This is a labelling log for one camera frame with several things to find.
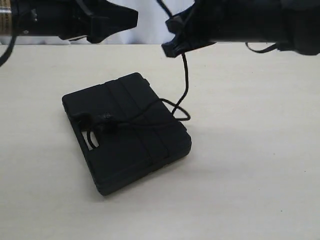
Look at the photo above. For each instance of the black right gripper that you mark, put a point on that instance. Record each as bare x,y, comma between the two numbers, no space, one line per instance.
208,22

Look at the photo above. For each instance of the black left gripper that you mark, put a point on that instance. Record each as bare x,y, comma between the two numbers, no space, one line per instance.
72,19

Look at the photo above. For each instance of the black plastic tool case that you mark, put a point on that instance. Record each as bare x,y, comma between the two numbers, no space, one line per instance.
124,131

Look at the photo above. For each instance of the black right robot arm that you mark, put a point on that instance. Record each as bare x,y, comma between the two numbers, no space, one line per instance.
289,25

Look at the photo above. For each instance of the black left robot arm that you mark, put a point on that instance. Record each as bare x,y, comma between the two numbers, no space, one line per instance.
6,17

